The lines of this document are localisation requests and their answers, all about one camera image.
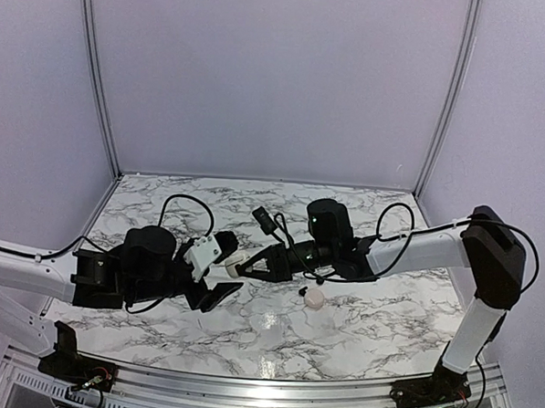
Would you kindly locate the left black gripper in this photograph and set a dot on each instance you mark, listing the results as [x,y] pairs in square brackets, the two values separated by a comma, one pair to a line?
[219,293]

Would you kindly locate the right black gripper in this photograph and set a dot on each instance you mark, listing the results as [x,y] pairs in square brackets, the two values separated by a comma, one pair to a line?
[274,274]

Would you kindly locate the white earbud charging case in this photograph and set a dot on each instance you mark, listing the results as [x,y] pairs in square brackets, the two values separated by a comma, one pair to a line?
[233,262]

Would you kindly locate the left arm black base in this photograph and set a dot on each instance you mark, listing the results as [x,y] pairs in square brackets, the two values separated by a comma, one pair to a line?
[65,362]

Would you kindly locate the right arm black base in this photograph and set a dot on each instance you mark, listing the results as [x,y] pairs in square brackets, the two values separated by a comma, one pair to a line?
[442,386]

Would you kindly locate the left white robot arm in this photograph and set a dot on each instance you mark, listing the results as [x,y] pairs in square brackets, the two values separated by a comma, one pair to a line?
[49,275]

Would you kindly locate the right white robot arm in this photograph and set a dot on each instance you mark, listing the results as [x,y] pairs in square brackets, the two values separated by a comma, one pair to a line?
[481,243]

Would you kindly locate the pink round earbud case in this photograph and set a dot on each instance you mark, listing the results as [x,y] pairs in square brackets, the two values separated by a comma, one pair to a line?
[314,298]

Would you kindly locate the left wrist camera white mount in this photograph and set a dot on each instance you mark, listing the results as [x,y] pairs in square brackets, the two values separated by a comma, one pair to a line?
[201,255]

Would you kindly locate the aluminium front rail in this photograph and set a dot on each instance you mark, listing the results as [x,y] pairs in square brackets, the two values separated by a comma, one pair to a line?
[135,386]

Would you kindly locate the right aluminium corner post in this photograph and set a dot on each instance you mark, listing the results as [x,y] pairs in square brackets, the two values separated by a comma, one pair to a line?
[457,81]

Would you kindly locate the aluminium corner post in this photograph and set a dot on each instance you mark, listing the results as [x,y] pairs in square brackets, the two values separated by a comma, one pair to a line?
[457,81]
[97,86]

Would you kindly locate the left aluminium corner post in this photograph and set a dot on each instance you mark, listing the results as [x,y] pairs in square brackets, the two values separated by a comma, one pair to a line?
[97,86]

